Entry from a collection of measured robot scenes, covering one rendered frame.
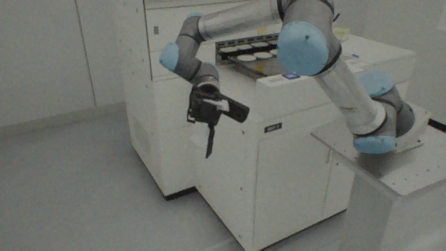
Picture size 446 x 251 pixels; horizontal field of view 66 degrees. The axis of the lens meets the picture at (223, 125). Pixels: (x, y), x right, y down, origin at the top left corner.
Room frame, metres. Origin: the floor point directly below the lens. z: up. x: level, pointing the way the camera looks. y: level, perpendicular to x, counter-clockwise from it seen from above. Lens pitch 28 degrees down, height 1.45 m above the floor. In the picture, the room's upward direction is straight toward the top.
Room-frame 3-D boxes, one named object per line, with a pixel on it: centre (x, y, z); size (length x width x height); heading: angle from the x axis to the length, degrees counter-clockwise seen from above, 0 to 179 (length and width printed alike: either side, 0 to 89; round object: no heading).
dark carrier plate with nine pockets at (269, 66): (1.74, -0.27, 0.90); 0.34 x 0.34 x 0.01; 30
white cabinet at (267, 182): (1.69, -0.39, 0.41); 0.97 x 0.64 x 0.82; 120
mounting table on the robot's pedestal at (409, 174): (1.05, -0.60, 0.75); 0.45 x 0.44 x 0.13; 26
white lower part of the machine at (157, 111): (2.14, 0.18, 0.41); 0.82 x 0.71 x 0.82; 120
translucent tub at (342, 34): (1.87, -0.63, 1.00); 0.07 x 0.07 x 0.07; 48
